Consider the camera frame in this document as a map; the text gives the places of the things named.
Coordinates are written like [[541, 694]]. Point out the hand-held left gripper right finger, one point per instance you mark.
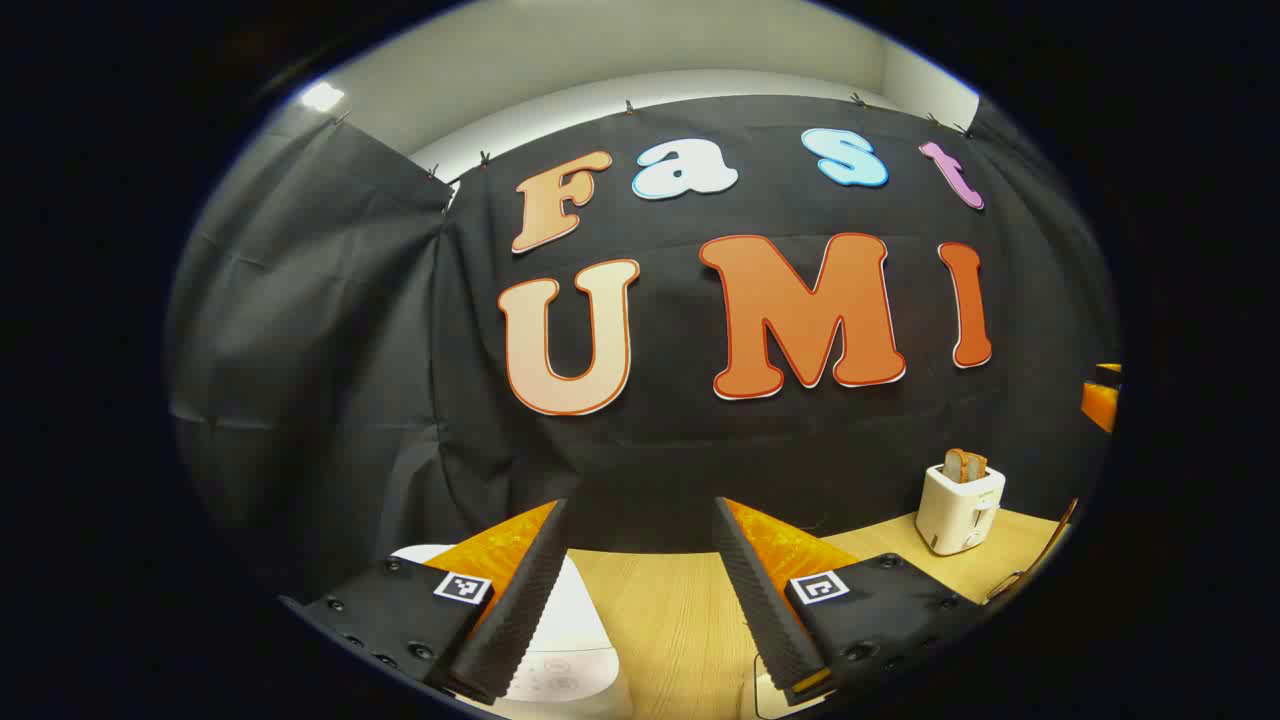
[[760, 610]]

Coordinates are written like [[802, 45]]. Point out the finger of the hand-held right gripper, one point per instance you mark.
[[1100, 405]]

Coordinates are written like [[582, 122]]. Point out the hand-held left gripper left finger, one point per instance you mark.
[[530, 600]]

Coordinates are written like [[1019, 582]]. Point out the white rice cooker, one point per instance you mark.
[[580, 640]]

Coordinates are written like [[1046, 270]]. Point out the brown wooden spoon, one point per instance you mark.
[[1050, 540]]

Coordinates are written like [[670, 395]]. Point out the toasted bread slice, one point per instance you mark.
[[977, 466], [954, 466]]

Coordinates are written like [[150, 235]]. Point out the white toaster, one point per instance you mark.
[[955, 515]]

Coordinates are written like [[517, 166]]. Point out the black backdrop cloth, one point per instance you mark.
[[300, 350]]

